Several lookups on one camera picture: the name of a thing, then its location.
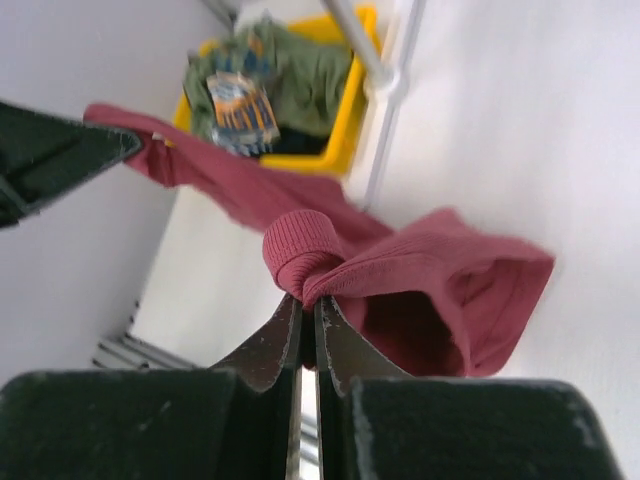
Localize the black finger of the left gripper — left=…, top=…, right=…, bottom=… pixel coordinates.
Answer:
left=1, top=102, right=143, bottom=228

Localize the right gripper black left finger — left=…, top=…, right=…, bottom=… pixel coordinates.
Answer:
left=1, top=297, right=303, bottom=479

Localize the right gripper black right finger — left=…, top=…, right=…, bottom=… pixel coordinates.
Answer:
left=314, top=297, right=622, bottom=479

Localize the red tank top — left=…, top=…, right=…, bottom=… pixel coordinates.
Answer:
left=83, top=104, right=554, bottom=377

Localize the green graphic t-shirt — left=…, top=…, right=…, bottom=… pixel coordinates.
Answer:
left=183, top=17, right=351, bottom=158

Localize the black garment in bin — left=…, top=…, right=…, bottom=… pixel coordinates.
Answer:
left=270, top=127, right=329, bottom=155

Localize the white clothes rack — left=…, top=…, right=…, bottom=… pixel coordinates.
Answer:
left=324, top=0, right=426, bottom=210

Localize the yellow plastic bin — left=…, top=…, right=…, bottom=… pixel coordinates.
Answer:
left=173, top=5, right=381, bottom=176

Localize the aluminium rail frame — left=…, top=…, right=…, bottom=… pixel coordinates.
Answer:
left=91, top=330, right=199, bottom=371

